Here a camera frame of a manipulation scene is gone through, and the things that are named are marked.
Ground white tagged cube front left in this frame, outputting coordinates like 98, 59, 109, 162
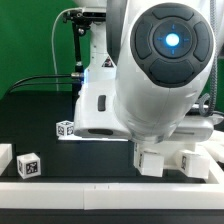
17, 153, 41, 179

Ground white chair seat piece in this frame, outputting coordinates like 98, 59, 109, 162
142, 141, 196, 167

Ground small white tagged cube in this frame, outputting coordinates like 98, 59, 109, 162
56, 120, 74, 136

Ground white sheet with tags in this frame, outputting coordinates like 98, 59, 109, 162
58, 135, 128, 142

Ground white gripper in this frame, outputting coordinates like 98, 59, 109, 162
173, 116, 214, 142

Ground white U-shaped boundary frame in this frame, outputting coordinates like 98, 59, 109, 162
0, 145, 224, 210

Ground black cables at base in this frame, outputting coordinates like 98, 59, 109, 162
6, 73, 84, 96

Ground long white chair back post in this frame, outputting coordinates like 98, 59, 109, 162
199, 131, 224, 164

